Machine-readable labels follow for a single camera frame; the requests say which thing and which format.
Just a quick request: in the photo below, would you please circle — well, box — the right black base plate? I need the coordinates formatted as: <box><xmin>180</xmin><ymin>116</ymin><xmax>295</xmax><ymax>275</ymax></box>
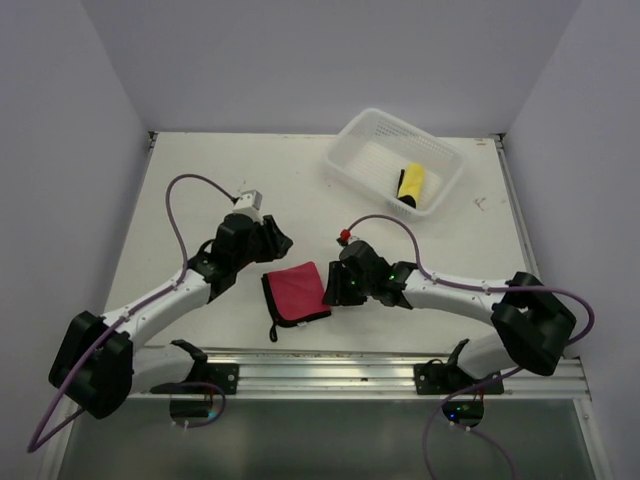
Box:
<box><xmin>413</xmin><ymin>351</ymin><xmax>499</xmax><ymax>395</ymax></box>

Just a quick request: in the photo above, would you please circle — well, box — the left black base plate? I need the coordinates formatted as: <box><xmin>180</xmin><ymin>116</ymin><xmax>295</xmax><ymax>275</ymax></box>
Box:
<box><xmin>190</xmin><ymin>363</ymin><xmax>240</xmax><ymax>395</ymax></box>

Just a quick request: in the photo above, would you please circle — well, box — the grey and yellow towel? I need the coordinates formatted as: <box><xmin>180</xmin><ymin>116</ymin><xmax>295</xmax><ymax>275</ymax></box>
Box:
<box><xmin>396</xmin><ymin>163</ymin><xmax>425</xmax><ymax>208</ymax></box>

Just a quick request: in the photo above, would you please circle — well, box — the grey and pink towel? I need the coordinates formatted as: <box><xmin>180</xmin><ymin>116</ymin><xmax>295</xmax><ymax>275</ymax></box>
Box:
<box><xmin>261</xmin><ymin>261</ymin><xmax>332</xmax><ymax>343</ymax></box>

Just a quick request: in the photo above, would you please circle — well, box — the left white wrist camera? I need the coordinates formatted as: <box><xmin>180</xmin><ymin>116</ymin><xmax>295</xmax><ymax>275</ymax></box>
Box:
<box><xmin>232</xmin><ymin>190</ymin><xmax>263</xmax><ymax>223</ymax></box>

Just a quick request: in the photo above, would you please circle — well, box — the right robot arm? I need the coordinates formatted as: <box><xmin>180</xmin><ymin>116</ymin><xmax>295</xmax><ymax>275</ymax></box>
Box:
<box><xmin>323</xmin><ymin>240</ymin><xmax>576</xmax><ymax>393</ymax></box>

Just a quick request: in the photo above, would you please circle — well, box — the white plastic basket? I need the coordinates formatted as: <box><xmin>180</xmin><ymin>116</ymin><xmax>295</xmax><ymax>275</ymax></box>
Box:
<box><xmin>323</xmin><ymin>108</ymin><xmax>468</xmax><ymax>221</ymax></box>

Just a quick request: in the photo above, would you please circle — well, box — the aluminium mounting rail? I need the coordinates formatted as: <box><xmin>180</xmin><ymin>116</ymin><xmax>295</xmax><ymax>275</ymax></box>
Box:
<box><xmin>134</xmin><ymin>349</ymin><xmax>586</xmax><ymax>401</ymax></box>

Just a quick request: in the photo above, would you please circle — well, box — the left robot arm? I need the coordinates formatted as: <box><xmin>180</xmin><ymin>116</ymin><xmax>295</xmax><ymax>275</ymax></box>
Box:
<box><xmin>49</xmin><ymin>213</ymin><xmax>293</xmax><ymax>419</ymax></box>

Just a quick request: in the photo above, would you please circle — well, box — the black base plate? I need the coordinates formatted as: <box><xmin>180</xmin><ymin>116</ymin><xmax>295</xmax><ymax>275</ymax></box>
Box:
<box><xmin>413</xmin><ymin>351</ymin><xmax>499</xmax><ymax>395</ymax></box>
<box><xmin>190</xmin><ymin>363</ymin><xmax>240</xmax><ymax>395</ymax></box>

